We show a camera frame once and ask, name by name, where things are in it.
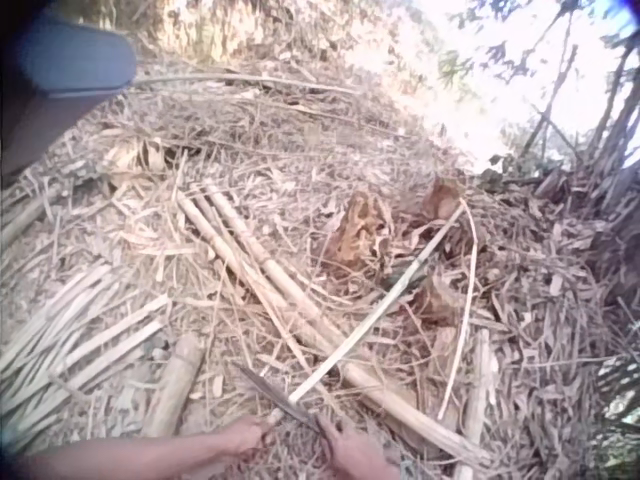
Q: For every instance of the person's right hand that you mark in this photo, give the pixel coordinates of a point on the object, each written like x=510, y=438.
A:
x=356, y=452

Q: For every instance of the person's left hand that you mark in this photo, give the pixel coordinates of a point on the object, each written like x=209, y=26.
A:
x=243, y=436

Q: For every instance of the person's left fingers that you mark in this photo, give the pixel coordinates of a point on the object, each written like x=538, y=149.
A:
x=262, y=431

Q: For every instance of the dark machete knife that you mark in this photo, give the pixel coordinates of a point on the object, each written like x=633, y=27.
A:
x=272, y=395

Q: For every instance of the thin split bamboo strip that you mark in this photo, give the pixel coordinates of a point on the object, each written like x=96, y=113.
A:
x=380, y=305

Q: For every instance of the short thick bamboo log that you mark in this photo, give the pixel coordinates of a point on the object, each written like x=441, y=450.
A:
x=175, y=385

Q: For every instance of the long bamboo pole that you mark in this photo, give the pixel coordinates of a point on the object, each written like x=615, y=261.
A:
x=225, y=240
x=360, y=380
x=280, y=272

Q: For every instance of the pale split bamboo piece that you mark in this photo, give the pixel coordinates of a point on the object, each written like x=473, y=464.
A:
x=477, y=400

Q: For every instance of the pile of split bamboo strips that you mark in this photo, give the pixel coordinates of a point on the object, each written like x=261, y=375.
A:
x=65, y=340

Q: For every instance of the large brown dry leaf sheath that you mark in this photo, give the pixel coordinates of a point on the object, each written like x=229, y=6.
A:
x=357, y=235

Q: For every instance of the thin curved bamboo sliver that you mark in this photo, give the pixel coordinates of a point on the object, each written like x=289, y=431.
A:
x=467, y=310

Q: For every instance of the small brown dry leaf sheath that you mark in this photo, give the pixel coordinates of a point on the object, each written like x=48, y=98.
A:
x=441, y=200

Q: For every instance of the long thin dry branch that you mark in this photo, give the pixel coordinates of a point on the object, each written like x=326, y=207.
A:
x=250, y=80

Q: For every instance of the clump of trees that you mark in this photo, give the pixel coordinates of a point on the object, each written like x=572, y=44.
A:
x=590, y=125

